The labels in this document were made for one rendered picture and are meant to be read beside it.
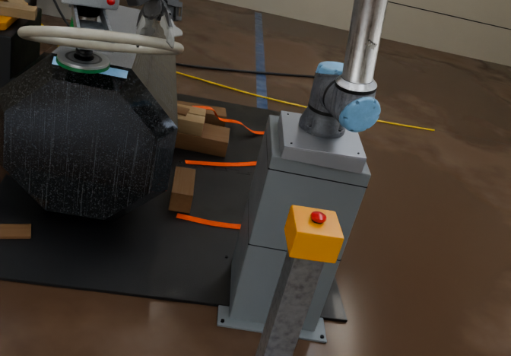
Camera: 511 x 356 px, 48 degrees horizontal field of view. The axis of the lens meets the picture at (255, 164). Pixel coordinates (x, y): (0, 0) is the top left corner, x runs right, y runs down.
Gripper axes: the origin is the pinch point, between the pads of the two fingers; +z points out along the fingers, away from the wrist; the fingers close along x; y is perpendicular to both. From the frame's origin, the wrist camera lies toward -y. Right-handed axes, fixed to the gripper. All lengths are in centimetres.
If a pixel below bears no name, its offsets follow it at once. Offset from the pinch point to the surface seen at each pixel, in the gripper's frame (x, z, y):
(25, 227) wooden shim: 126, 83, 36
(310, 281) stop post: -53, 56, 11
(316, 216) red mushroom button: -55, 38, 8
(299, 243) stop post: -54, 45, 3
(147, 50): 27.3, -1.3, 21.3
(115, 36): 1.4, -1.8, -11.7
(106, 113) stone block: 89, 24, 52
